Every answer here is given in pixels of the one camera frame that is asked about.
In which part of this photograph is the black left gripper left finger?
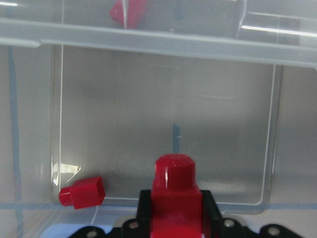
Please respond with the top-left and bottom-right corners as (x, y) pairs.
(121, 190), (153, 238)

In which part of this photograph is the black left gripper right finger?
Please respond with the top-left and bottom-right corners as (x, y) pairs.
(199, 190), (223, 238)

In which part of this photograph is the red block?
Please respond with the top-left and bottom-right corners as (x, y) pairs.
(150, 154), (203, 238)
(109, 0), (148, 29)

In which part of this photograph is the clear plastic box lid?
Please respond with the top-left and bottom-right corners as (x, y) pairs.
(0, 0), (317, 68)

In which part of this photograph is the red block box corner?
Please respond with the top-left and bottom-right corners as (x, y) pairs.
(58, 176), (106, 209)

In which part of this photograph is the clear plastic storage box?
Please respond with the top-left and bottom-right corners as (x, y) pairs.
(0, 46), (317, 238)

